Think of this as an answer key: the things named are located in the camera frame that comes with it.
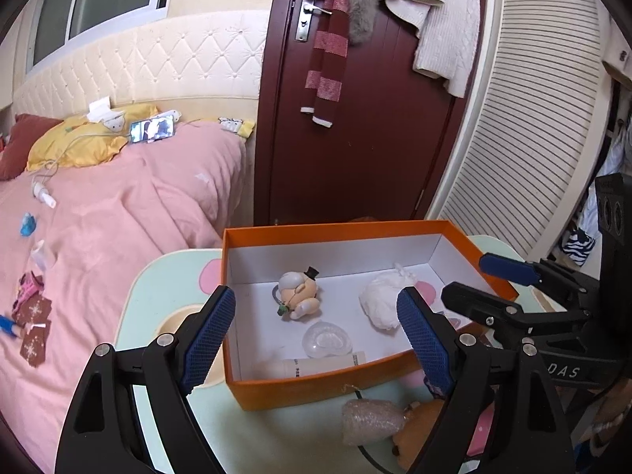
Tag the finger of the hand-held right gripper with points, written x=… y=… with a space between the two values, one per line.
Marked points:
x=503 y=266
x=474 y=306

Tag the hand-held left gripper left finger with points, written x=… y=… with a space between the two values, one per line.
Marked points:
x=210 y=340

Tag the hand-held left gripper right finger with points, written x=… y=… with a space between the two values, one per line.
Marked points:
x=424 y=340

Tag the tan plush toy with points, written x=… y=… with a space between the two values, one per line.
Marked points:
x=414 y=434

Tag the orange cardboard box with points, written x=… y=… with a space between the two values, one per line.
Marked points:
x=306 y=390

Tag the zebra striped cloth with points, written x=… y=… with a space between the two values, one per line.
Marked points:
x=577 y=247

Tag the white fluffy wad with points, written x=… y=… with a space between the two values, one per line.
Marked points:
x=382 y=301

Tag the mint green desk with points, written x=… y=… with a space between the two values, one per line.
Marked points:
x=153 y=286

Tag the light blue cloth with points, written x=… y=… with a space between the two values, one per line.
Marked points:
x=610 y=163

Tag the bubble wrap bundle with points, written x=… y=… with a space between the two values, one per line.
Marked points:
x=370 y=422

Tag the clear heart-shaped case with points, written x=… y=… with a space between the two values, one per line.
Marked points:
x=326 y=340

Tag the small figurine with black hat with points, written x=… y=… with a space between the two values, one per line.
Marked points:
x=298 y=291

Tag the white tube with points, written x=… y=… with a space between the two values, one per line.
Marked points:
x=321 y=364

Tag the pink packet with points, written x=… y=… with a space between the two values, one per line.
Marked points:
x=476 y=434

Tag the pink blanket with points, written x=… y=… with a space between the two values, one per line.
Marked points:
x=123 y=217

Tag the brown snowflake card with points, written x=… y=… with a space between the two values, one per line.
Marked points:
x=34 y=348
x=34 y=311

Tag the dark red door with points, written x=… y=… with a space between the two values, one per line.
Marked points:
x=375 y=133

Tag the white louvred wardrobe door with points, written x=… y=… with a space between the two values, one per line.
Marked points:
x=533 y=84

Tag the pink patterned pouch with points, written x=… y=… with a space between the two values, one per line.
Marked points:
x=28 y=289

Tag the small blue toy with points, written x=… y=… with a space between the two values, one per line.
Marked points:
x=28 y=224

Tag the yellow printed cloth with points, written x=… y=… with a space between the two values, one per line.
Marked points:
x=237 y=126

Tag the smartphone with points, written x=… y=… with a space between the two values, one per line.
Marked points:
x=153 y=129

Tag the yellow pillow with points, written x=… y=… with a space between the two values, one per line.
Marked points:
x=84 y=145

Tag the white knitted sweater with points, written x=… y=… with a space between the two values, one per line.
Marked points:
x=444 y=34

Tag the small white box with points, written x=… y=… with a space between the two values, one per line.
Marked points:
x=100 y=111

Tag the dark red pillow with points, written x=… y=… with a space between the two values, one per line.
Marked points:
x=24 y=143

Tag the cream tufted headboard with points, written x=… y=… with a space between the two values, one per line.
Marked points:
x=173 y=59

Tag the red white striped scarf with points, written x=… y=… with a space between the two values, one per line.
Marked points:
x=326 y=44

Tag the grey fur scarf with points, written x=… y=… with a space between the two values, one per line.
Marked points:
x=363 y=5

